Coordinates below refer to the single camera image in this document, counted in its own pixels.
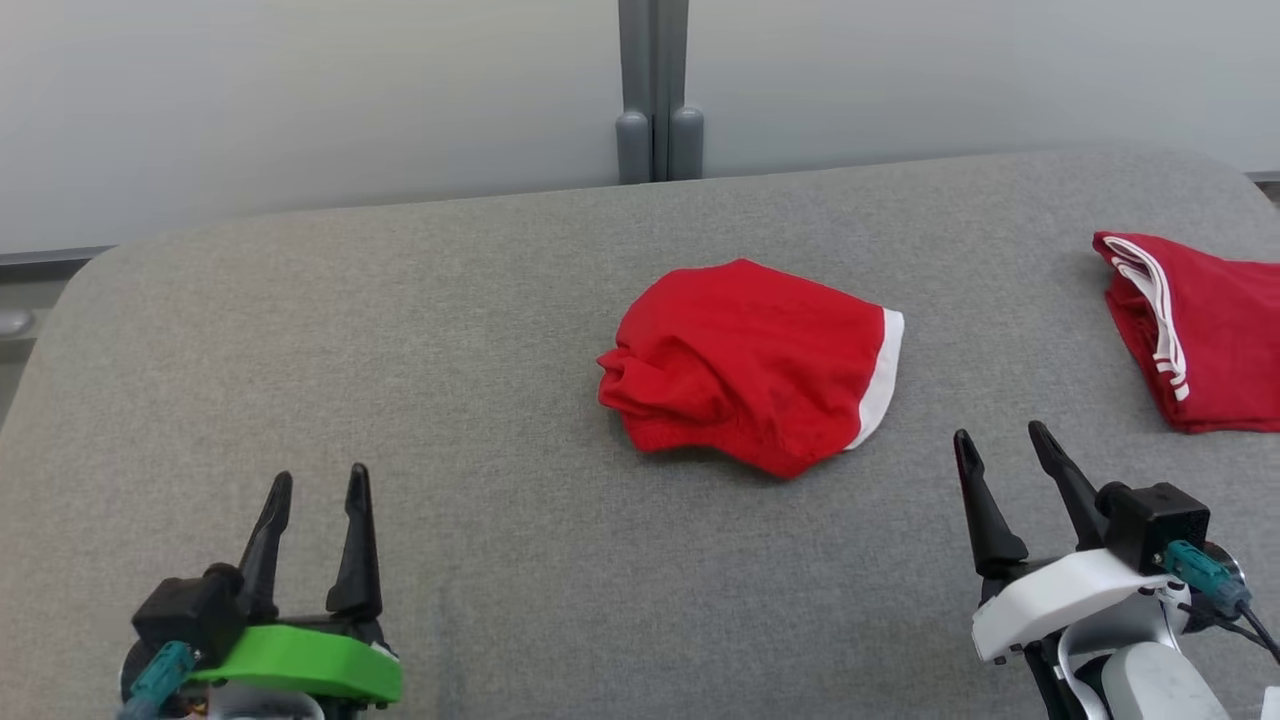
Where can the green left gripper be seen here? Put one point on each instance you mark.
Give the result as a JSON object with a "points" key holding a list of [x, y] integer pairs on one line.
{"points": [[300, 660]]}

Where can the red shorts with white trim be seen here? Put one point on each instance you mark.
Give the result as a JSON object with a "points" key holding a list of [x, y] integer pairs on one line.
{"points": [[740, 370]]}

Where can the teal left camera connector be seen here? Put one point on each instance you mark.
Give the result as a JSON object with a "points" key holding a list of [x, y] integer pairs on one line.
{"points": [[160, 675]]}

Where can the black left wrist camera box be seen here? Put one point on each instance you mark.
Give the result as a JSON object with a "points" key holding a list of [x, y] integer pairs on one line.
{"points": [[185, 615]]}

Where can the red and white basketball jersey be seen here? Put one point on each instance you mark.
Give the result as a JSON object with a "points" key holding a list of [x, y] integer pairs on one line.
{"points": [[1225, 340]]}

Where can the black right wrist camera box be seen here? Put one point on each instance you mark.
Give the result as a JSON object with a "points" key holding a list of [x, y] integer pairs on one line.
{"points": [[1155, 525]]}

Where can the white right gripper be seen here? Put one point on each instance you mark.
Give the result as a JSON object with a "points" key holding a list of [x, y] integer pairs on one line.
{"points": [[1060, 595]]}

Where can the grey partition post with bracket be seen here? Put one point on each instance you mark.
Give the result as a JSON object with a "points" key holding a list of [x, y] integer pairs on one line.
{"points": [[12, 322]]}

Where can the teal right camera connector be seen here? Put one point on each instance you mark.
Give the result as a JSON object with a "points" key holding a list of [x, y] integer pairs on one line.
{"points": [[1205, 577]]}

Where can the teal camera connector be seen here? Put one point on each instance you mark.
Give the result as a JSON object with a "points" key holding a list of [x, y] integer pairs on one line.
{"points": [[160, 675], [1205, 577]]}

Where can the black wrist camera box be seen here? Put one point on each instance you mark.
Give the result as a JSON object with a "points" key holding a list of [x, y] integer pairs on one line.
{"points": [[185, 615], [1155, 525]]}

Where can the grey double partition post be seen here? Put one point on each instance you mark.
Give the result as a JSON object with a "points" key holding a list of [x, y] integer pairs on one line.
{"points": [[653, 80]]}

